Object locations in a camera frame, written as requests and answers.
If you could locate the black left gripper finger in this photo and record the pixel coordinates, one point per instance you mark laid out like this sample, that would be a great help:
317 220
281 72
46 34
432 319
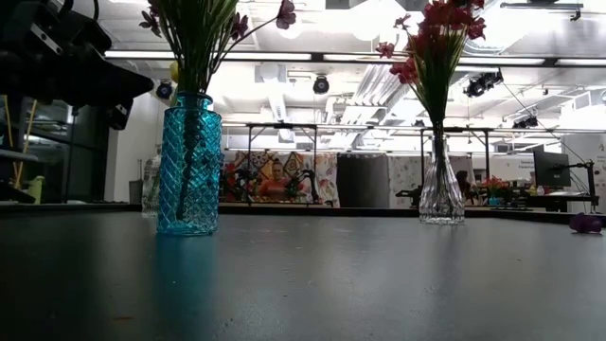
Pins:
113 85

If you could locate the blue plastic water bottle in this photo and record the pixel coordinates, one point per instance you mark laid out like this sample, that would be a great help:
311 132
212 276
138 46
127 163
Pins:
189 189

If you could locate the red flower bunch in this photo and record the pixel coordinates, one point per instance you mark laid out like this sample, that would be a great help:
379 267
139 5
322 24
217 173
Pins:
445 19

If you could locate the black monitor on arm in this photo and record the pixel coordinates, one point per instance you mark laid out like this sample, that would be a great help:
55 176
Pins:
551 168

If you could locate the clear glass bottle vase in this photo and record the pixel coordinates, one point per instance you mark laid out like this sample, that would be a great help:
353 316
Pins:
150 184

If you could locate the clear fluted glass vase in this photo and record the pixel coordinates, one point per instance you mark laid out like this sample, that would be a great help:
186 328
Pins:
440 203

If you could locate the red background flowers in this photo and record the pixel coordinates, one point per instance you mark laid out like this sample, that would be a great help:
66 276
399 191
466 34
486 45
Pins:
494 187

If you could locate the black ceiling spotlight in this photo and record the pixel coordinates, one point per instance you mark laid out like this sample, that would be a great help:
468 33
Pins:
483 83
321 84
164 90

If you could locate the yellow rod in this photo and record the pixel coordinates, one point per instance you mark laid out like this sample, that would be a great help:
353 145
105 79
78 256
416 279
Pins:
21 142

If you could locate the grey waste bin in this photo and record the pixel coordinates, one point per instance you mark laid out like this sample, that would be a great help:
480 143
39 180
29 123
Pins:
135 192

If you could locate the pale green bottle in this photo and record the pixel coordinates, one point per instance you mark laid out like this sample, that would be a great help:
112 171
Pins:
35 189

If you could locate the person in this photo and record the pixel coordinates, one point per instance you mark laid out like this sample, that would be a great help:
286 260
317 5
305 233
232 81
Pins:
465 184
277 187

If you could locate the colourful quilt backdrop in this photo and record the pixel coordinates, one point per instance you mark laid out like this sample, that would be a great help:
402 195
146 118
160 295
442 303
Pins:
308 175

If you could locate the dark grey curtain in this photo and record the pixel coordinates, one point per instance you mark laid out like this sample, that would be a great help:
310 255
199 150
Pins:
362 182

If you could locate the black aluminium table frame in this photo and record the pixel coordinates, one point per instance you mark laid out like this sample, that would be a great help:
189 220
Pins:
331 210

